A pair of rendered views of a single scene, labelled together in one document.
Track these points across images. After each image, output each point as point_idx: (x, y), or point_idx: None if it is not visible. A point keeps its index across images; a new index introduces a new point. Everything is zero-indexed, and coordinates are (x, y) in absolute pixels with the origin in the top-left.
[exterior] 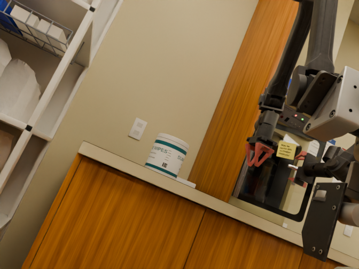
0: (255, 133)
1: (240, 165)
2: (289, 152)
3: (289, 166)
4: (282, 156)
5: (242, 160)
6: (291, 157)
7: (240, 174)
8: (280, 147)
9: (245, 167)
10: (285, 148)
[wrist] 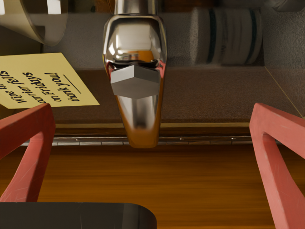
0: (56, 146)
1: (219, 227)
2: (26, 74)
3: (144, 146)
4: (81, 91)
5: (196, 227)
6: (51, 61)
7: (232, 143)
8: (39, 101)
9: (199, 139)
10: (23, 92)
